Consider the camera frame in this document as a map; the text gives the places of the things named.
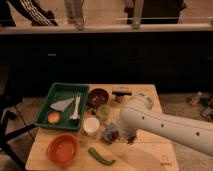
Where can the orange plastic bowl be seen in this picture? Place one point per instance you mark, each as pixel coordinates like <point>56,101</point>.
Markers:
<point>62,150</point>

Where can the grey folded cloth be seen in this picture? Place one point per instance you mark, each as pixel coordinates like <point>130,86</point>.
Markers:
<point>61,105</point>

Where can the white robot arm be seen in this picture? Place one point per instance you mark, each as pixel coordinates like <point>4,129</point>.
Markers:
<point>137,114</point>

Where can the small green cup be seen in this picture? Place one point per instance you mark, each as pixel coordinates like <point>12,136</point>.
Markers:
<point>103,112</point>

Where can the white paper cup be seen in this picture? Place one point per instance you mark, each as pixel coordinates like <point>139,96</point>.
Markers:
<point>91,126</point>

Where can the dark red grape bunch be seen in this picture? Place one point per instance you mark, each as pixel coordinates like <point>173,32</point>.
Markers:
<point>131,140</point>

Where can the dark red bowl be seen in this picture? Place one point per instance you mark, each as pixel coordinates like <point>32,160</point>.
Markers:
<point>97,97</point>

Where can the orange peach fruit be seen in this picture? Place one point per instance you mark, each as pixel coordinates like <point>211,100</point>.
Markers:
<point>53,118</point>

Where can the black wooden stamp block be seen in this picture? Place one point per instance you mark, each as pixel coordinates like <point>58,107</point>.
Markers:
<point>120,93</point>

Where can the green plastic tray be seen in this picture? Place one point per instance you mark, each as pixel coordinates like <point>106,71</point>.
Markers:
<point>62,91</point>

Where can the white plastic fork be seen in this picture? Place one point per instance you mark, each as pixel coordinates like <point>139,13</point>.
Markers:
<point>75,115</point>

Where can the blue sponge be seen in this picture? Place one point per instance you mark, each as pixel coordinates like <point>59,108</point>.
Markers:
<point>110,134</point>

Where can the green chili pepper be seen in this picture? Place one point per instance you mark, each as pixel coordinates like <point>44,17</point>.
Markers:
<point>93,152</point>

